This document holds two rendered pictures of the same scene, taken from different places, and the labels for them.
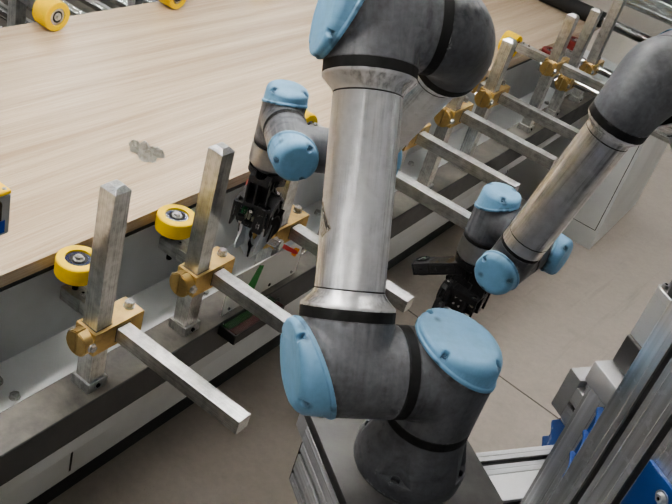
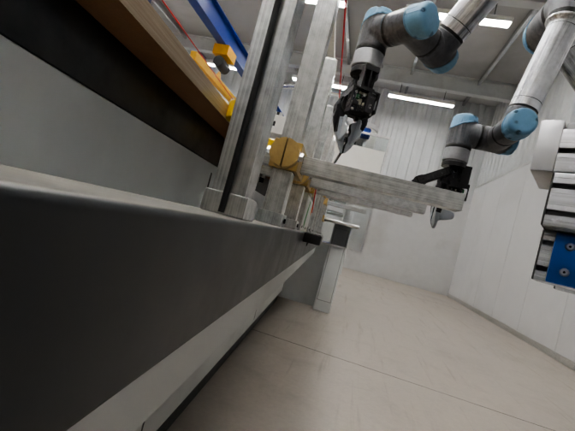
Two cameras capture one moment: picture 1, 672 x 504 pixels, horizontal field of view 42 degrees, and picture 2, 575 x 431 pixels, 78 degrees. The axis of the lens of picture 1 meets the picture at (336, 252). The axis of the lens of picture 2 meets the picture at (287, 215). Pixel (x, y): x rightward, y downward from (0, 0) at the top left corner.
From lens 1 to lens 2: 1.39 m
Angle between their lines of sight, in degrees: 39
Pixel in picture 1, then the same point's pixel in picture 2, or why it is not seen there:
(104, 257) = (320, 54)
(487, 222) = (468, 129)
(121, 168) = not seen: hidden behind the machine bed
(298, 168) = (432, 22)
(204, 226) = (318, 121)
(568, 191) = (558, 56)
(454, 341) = not seen: outside the picture
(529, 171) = (290, 284)
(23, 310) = (172, 182)
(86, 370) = (279, 197)
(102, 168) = not seen: hidden behind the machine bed
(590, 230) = (328, 303)
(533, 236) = (541, 91)
